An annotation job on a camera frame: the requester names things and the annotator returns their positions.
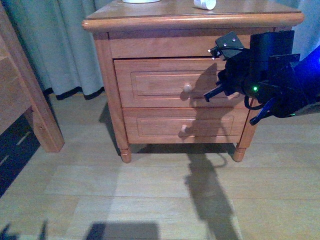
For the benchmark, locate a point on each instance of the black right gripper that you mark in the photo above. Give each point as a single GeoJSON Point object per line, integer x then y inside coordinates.
{"type": "Point", "coordinates": [243, 74]}

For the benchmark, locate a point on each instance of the white medicine bottle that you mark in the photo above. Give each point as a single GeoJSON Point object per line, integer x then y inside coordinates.
{"type": "Point", "coordinates": [205, 4]}

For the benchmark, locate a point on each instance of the wooden drawer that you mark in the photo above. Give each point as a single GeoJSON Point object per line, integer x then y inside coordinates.
{"type": "Point", "coordinates": [148, 83]}
{"type": "Point", "coordinates": [205, 125]}

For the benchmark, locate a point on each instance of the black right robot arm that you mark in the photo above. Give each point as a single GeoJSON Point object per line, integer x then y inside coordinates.
{"type": "Point", "coordinates": [273, 80]}

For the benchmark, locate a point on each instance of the upper drawer round knob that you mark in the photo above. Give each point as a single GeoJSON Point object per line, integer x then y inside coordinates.
{"type": "Point", "coordinates": [186, 91]}

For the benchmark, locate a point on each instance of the drawer round knob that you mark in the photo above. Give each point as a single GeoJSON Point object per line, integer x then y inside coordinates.
{"type": "Point", "coordinates": [186, 91]}
{"type": "Point", "coordinates": [183, 131]}

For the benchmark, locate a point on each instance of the lower drawer round knob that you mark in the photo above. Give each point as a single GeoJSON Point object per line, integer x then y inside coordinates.
{"type": "Point", "coordinates": [183, 131]}

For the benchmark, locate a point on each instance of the wooden nightstand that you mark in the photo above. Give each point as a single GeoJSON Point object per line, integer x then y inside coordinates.
{"type": "Point", "coordinates": [176, 29]}

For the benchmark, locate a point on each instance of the white tower air purifier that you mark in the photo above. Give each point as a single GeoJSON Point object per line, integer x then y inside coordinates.
{"type": "Point", "coordinates": [140, 1]}

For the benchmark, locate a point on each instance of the light grey curtain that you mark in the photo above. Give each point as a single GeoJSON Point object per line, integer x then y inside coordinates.
{"type": "Point", "coordinates": [61, 53]}

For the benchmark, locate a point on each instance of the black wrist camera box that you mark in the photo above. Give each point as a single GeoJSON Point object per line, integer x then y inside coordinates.
{"type": "Point", "coordinates": [226, 46]}

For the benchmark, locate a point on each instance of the wooden bed frame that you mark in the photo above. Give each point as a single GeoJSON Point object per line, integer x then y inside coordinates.
{"type": "Point", "coordinates": [20, 92]}

